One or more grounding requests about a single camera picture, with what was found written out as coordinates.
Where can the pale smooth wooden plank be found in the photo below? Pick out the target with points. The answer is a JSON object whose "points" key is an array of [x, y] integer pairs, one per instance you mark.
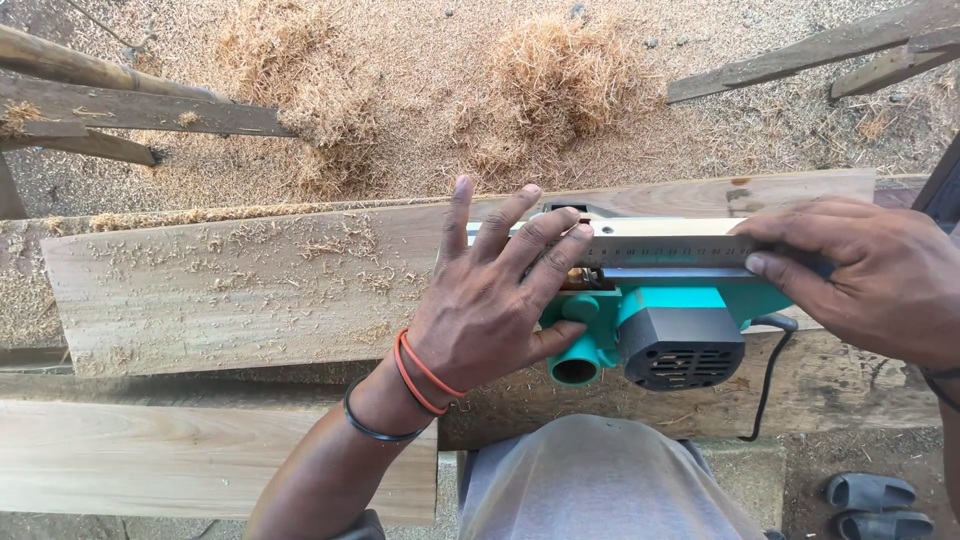
{"points": [[150, 457]]}

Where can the dark wooden board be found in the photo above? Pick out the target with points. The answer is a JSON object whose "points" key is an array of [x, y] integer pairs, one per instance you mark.
{"points": [[941, 187]]}

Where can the short grey wooden beam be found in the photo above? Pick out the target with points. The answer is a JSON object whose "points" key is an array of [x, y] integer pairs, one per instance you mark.
{"points": [[892, 69]]}

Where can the heap of wood shavings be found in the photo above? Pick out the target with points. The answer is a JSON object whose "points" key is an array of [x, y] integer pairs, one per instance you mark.
{"points": [[315, 90], [555, 90]]}

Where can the wide plank with shavings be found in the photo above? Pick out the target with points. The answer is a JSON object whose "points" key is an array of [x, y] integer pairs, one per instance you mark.
{"points": [[247, 292]]}

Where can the orange wristband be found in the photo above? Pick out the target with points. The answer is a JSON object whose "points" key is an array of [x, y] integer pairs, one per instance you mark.
{"points": [[431, 371], [409, 386]]}

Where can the bamboo pole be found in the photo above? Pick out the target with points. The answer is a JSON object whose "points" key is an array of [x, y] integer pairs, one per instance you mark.
{"points": [[82, 69]]}

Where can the black wristband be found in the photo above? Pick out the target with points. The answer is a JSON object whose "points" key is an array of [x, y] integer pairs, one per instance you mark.
{"points": [[360, 424]]}

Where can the weathered dark bench plank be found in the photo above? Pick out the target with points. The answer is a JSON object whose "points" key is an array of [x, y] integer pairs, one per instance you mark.
{"points": [[832, 390]]}

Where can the person's right hand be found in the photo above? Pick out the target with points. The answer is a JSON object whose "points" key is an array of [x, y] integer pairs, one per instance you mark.
{"points": [[892, 285]]}

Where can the steel ruler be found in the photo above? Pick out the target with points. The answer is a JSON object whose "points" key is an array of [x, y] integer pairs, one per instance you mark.
{"points": [[667, 253]]}

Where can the long weathered wooden slat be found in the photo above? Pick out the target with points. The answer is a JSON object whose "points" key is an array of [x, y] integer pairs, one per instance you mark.
{"points": [[142, 112]]}

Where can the sawdust covered plank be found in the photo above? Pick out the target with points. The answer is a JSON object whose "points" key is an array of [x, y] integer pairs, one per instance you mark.
{"points": [[26, 292]]}

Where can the short weathered wooden slat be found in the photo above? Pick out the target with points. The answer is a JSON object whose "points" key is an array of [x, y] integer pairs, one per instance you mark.
{"points": [[82, 144]]}

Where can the teal electric planer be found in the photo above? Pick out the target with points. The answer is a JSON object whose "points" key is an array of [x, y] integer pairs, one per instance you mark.
{"points": [[675, 322]]}

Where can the grey rubber sandal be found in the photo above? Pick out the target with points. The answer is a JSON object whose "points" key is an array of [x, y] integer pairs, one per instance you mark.
{"points": [[885, 525], [870, 491]]}

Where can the grey shorts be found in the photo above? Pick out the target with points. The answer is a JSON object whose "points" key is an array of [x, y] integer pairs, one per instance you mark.
{"points": [[600, 487]]}

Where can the person's left hand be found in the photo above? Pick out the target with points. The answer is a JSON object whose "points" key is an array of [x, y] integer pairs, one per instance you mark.
{"points": [[472, 330]]}

